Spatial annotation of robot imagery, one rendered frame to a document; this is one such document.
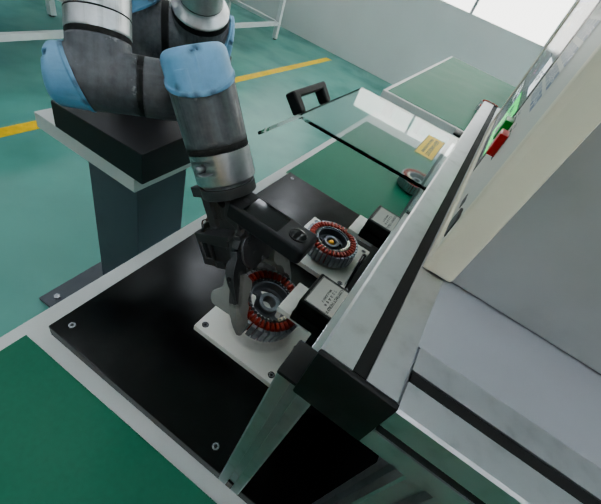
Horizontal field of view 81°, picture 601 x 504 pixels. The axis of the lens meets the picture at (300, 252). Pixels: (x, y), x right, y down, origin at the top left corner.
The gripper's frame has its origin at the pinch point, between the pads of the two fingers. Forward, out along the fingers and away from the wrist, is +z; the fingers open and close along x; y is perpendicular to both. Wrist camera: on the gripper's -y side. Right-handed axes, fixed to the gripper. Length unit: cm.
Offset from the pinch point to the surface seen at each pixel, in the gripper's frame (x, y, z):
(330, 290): -1.2, -10.4, -4.8
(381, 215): -24.3, -9.5, -5.1
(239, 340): 5.1, 3.0, 3.5
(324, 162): -62, 21, -3
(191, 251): -4.1, 19.6, -4.4
